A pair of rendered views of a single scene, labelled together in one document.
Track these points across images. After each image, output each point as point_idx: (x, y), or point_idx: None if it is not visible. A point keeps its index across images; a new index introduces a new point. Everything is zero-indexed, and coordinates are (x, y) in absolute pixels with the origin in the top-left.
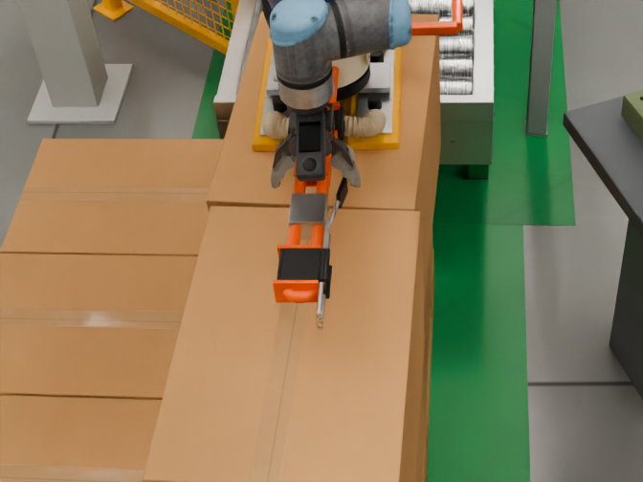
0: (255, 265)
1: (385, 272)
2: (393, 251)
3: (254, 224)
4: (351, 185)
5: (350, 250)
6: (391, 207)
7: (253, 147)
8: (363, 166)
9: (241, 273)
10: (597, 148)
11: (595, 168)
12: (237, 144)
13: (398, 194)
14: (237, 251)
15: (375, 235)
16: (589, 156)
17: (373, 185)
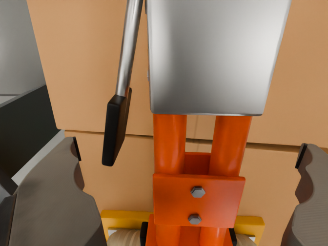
0: (291, 28)
1: (75, 10)
2: (72, 55)
3: (277, 114)
4: (73, 137)
5: (136, 61)
6: (92, 135)
7: (263, 221)
8: (136, 192)
9: (320, 9)
10: (6, 195)
11: (10, 181)
12: (277, 224)
13: (88, 153)
14: (315, 60)
15: (105, 89)
16: (14, 190)
17: (121, 168)
